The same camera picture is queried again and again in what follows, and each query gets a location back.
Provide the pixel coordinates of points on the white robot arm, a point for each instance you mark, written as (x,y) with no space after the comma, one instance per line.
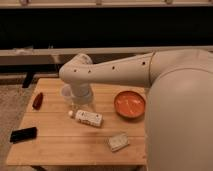
(179,109)

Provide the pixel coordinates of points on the white sponge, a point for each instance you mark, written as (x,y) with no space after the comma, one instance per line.
(118,142)

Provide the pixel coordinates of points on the black rectangular device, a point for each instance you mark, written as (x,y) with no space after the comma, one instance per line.
(23,134)

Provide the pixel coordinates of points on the orange ceramic bowl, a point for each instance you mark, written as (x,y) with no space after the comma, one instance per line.
(129,104)

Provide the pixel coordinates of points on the translucent plastic cup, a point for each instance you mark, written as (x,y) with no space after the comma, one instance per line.
(66,94)

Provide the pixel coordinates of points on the wooden table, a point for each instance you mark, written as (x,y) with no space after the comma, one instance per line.
(63,141)

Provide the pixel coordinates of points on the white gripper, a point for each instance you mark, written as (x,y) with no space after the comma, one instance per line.
(82,96)

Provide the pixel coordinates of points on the grey wall rail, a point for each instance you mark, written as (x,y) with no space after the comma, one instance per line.
(30,56)

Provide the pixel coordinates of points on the dark red snack bar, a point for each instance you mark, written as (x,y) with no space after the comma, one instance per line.
(38,101)

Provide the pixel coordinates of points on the white plastic bottle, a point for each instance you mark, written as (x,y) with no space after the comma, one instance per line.
(85,117)

